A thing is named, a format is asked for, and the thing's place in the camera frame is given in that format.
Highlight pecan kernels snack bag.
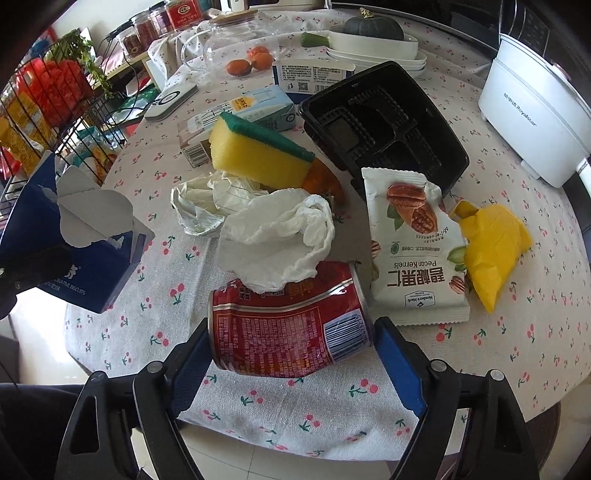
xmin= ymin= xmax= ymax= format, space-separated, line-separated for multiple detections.
xmin=362 ymin=168 xmax=470 ymax=326

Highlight crushed red drink can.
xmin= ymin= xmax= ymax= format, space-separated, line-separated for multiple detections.
xmin=208 ymin=261 xmax=373 ymax=378

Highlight yellow plastic bag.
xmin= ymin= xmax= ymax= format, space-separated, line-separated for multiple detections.
xmin=452 ymin=200 xmax=533 ymax=313

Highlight dark blue biscuit box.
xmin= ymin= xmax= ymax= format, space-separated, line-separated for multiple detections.
xmin=1 ymin=151 xmax=154 ymax=316

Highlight clear plastic wrap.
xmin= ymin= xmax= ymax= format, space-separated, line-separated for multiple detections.
xmin=170 ymin=171 xmax=269 ymax=237

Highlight white tissue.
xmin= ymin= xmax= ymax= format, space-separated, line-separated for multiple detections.
xmin=217 ymin=188 xmax=335 ymax=293

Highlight orange peel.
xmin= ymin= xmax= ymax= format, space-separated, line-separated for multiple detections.
xmin=301 ymin=158 xmax=346 ymax=205

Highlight yellow green sponge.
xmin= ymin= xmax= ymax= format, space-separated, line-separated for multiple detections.
xmin=209 ymin=112 xmax=315 ymax=189

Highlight black plastic food tray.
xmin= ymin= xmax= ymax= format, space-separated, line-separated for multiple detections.
xmin=300 ymin=61 xmax=470 ymax=196

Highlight light blue milk carton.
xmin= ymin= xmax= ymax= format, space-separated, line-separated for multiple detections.
xmin=177 ymin=85 xmax=296 ymax=168

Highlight white blue carton box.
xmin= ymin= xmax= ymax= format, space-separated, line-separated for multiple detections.
xmin=273 ymin=59 xmax=356 ymax=97

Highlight cherry pattern tablecloth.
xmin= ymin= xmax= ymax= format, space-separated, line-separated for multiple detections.
xmin=64 ymin=8 xmax=591 ymax=462

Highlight white electric cooking pot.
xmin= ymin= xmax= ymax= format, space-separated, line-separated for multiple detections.
xmin=478 ymin=34 xmax=590 ymax=188

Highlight stacked white plates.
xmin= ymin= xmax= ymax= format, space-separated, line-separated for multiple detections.
xmin=327 ymin=48 xmax=428 ymax=78

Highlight orange tangerine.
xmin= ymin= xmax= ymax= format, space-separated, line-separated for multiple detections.
xmin=250 ymin=52 xmax=274 ymax=71
xmin=225 ymin=59 xmax=252 ymax=77
xmin=247 ymin=45 xmax=269 ymax=57

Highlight white oval bowl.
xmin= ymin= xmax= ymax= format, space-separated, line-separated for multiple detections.
xmin=328 ymin=30 xmax=419 ymax=60

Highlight spice glass jar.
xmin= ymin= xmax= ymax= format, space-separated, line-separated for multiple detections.
xmin=131 ymin=11 xmax=158 ymax=50

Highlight dark green pumpkin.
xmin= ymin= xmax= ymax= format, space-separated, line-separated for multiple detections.
xmin=342 ymin=9 xmax=404 ymax=41

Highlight red label glass jar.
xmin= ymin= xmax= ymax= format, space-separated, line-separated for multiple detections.
xmin=165 ymin=0 xmax=202 ymax=30

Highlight white wireless charger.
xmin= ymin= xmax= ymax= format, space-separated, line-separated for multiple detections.
xmin=143 ymin=82 xmax=198 ymax=121

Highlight black wire basket rack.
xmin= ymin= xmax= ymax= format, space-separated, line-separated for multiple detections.
xmin=1 ymin=28 xmax=125 ymax=222

